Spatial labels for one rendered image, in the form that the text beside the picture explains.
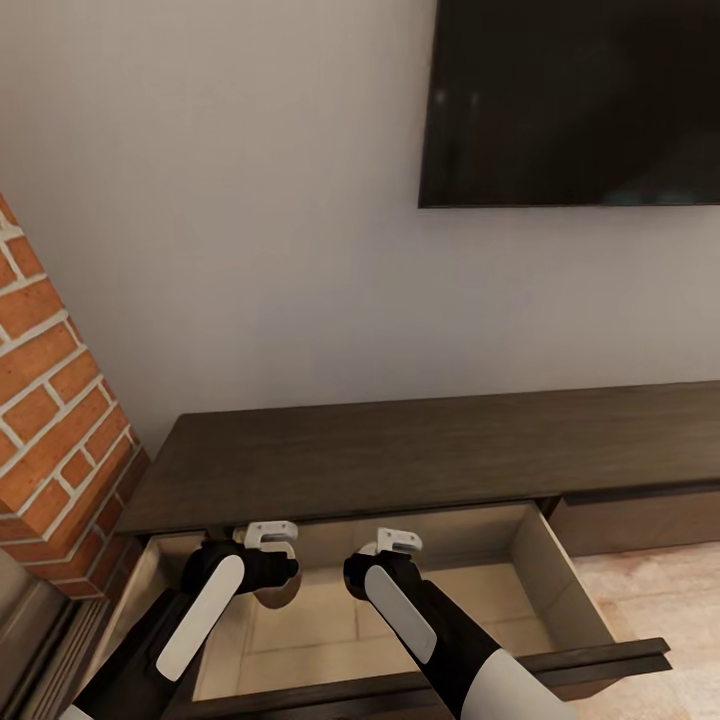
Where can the wall mounted tv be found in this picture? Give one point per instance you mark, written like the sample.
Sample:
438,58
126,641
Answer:
573,103

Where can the pillar candle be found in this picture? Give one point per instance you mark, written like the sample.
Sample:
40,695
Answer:
357,592
279,597

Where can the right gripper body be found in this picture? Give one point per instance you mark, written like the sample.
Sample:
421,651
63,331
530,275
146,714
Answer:
360,564

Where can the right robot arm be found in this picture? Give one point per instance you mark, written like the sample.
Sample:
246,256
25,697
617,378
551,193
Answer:
476,679

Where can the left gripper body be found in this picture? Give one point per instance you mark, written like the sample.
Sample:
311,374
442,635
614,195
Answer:
271,569

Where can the wood fireplace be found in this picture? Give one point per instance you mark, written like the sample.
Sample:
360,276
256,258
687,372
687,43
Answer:
47,642

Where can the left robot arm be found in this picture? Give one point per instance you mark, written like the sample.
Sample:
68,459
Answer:
141,677

